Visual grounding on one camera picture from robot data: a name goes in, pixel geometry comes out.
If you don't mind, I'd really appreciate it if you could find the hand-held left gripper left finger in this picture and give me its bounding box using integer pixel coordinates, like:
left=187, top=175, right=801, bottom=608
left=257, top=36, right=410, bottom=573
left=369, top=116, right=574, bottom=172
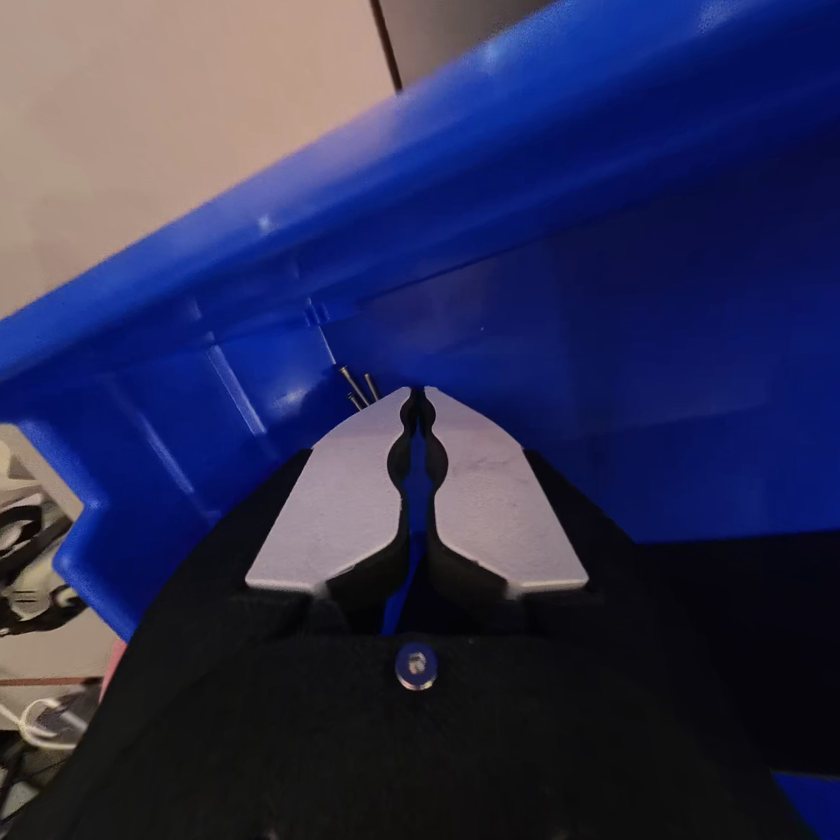
left=244, top=386, right=416, bottom=634

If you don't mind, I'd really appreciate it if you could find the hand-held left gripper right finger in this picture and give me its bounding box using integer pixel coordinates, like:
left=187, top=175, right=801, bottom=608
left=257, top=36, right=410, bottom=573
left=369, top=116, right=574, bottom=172
left=417, top=386, right=590, bottom=634

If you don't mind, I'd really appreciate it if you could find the blue plastic bin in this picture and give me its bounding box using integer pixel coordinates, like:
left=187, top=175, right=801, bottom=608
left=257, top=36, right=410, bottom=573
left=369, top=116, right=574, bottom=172
left=0, top=0, right=840, bottom=840

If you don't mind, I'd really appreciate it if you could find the power adapter cable bundle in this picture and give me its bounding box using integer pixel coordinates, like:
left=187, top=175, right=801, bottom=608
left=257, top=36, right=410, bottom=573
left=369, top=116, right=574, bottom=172
left=0, top=427, right=89, bottom=752

